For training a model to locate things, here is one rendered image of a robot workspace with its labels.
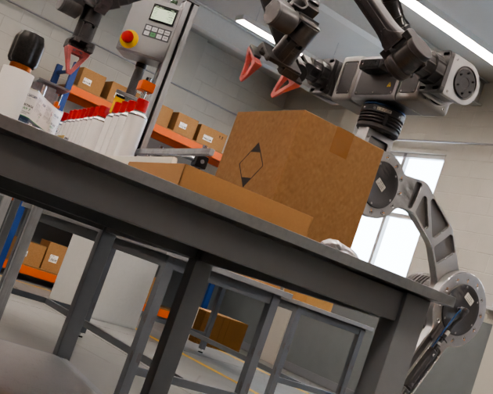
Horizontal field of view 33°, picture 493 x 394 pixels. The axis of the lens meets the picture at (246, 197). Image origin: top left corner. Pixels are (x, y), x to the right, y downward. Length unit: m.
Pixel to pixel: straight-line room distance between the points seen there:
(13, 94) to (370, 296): 1.19
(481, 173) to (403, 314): 7.32
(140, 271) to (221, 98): 4.00
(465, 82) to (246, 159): 0.74
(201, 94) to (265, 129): 9.38
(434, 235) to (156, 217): 1.44
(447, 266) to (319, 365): 7.06
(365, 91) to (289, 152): 0.81
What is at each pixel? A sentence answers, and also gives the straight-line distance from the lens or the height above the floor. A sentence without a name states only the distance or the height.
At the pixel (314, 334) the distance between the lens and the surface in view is 9.85.
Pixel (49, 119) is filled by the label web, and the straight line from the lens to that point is 2.77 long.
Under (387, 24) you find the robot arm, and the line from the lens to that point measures 2.26.
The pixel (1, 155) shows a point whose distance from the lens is 1.28.
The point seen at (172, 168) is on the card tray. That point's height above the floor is 0.86.
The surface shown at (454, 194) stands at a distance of 9.00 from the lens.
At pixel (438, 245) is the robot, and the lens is 2.65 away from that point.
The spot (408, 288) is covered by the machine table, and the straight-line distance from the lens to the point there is 1.55.
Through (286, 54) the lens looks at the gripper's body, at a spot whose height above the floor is 1.24.
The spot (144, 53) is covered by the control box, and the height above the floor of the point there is 1.29.
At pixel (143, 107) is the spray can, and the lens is 2.15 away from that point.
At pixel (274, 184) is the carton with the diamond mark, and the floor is 0.95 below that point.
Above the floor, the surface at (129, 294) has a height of 0.32.
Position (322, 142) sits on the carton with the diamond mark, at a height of 1.07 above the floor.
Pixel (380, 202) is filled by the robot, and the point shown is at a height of 1.09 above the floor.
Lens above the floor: 0.71
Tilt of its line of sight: 6 degrees up
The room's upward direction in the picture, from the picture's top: 20 degrees clockwise
